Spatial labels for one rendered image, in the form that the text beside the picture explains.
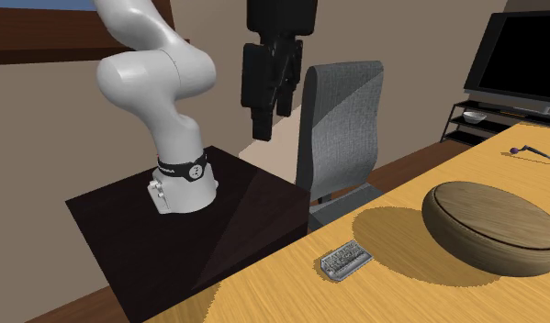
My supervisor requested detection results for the light wooden table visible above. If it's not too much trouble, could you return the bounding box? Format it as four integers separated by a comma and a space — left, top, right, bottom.
144, 121, 550, 323

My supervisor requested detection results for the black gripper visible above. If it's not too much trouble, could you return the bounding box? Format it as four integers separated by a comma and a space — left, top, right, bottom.
240, 0, 320, 143

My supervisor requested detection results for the grey remote control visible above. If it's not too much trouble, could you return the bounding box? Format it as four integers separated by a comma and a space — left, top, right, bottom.
320, 239, 375, 283

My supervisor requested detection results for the dark robot stand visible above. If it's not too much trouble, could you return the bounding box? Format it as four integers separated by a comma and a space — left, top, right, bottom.
64, 145, 312, 323

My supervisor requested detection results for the black utensil with purple tip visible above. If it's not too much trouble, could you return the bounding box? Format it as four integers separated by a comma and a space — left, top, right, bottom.
509, 143, 550, 165

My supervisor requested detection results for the brown framed window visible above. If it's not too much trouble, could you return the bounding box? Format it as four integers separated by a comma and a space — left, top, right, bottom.
0, 0, 190, 67

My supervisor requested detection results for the brown round wooden bowl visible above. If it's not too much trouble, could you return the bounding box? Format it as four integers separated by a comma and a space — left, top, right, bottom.
421, 180, 550, 278

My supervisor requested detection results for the grey chair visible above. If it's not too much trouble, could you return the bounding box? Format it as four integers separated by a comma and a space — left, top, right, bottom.
296, 60, 386, 232

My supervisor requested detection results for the black television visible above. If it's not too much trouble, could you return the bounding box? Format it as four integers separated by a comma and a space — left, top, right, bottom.
463, 9, 550, 116

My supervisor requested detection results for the black television stand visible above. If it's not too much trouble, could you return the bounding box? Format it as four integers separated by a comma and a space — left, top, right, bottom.
439, 99, 550, 147

